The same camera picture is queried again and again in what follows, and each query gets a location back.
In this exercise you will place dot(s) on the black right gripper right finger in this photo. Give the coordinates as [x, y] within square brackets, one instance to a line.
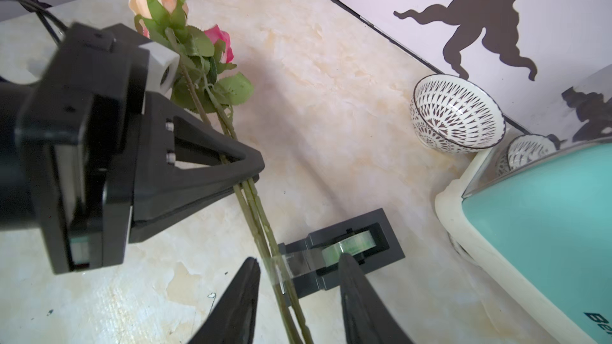
[366, 318]

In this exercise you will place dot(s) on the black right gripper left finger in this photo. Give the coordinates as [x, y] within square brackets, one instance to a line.
[233, 319]

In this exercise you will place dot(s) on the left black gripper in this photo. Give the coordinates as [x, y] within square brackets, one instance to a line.
[68, 145]

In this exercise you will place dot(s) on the clear tape roll green core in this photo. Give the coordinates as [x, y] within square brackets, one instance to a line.
[353, 245]

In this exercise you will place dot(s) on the black tape dispenser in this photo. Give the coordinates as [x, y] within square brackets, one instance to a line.
[312, 264]

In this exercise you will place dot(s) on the peach artificial rose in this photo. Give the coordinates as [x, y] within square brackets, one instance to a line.
[165, 22]

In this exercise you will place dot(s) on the pink artificial rose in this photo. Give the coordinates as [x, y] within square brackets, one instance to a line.
[223, 94]

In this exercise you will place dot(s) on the mint green toaster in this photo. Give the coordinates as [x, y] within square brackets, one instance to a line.
[543, 233]

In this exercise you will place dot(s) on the patterned white bowl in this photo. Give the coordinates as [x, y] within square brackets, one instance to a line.
[453, 115]

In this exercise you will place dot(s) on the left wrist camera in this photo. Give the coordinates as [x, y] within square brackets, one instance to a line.
[163, 64]

